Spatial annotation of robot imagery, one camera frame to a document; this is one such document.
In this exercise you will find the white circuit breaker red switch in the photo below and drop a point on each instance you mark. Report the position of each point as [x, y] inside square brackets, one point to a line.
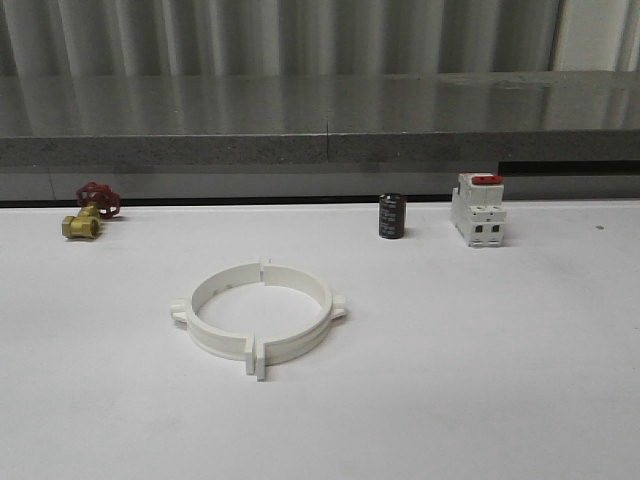
[477, 210]

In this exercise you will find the white half clamp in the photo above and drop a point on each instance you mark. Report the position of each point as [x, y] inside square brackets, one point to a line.
[219, 342]
[280, 349]

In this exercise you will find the grey stone counter ledge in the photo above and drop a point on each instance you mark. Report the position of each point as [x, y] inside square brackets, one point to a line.
[189, 139]

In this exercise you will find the black cylindrical capacitor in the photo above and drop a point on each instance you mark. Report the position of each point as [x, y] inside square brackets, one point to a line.
[392, 214]

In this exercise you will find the brass valve red handwheel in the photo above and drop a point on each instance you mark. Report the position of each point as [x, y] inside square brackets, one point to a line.
[97, 202]

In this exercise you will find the white pleated curtain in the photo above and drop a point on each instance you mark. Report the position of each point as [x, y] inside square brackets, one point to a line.
[272, 38]

